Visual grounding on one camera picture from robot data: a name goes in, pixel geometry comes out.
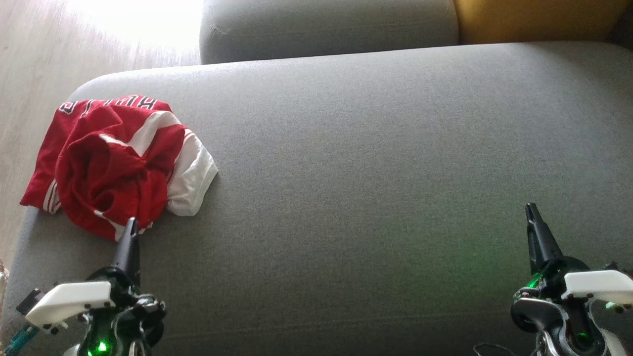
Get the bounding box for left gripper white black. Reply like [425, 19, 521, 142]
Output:
[25, 217, 167, 348]

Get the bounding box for grey sofa back cushion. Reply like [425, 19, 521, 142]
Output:
[199, 0, 460, 65]

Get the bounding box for yellow sofa cushion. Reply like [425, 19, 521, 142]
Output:
[453, 0, 630, 45]

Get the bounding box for teal left cable connector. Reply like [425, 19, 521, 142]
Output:
[4, 324, 39, 355]

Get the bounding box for red white basketball jersey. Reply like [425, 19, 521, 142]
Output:
[20, 95, 219, 218]

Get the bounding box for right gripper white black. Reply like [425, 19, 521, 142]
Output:
[513, 202, 633, 306]

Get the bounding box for red shorts with white trim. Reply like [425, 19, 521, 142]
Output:
[55, 106, 187, 242]

